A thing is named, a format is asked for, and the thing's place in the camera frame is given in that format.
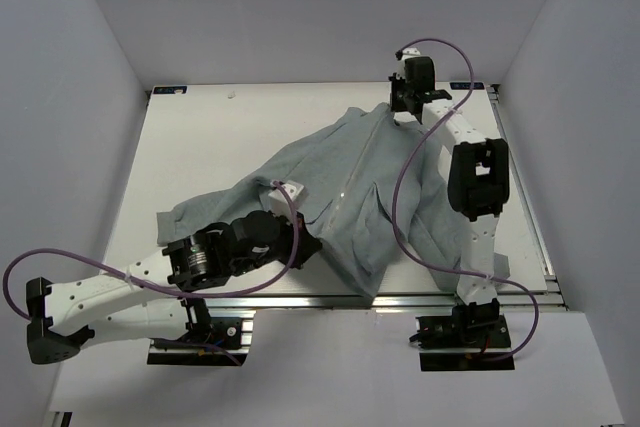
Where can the right blue table sticker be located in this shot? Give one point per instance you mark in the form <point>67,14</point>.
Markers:
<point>465,86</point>

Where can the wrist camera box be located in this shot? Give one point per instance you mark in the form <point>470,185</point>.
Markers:
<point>402,56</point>
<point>285,194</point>

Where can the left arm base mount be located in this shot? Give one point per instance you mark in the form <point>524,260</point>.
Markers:
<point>208,340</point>

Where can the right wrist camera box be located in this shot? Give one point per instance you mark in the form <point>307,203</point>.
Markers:
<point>402,56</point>

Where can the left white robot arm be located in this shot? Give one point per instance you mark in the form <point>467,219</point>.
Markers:
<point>162,296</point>

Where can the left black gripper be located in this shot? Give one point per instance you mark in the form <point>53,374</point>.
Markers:
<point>306,245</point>

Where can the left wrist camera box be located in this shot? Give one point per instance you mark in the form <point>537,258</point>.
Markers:
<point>285,194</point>

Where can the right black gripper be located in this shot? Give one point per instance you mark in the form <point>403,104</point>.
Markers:
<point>397,104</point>

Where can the blue table sticker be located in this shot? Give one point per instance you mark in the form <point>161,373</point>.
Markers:
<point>169,90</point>
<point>465,86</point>

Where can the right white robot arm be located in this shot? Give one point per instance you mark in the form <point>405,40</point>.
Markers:
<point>478,181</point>

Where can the left blue table sticker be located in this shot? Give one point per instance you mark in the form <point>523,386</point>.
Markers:
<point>169,90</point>

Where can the grey zip-up jacket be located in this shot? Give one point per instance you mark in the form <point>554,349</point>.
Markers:
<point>371,182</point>

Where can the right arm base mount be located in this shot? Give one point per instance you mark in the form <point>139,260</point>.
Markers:
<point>472,338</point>

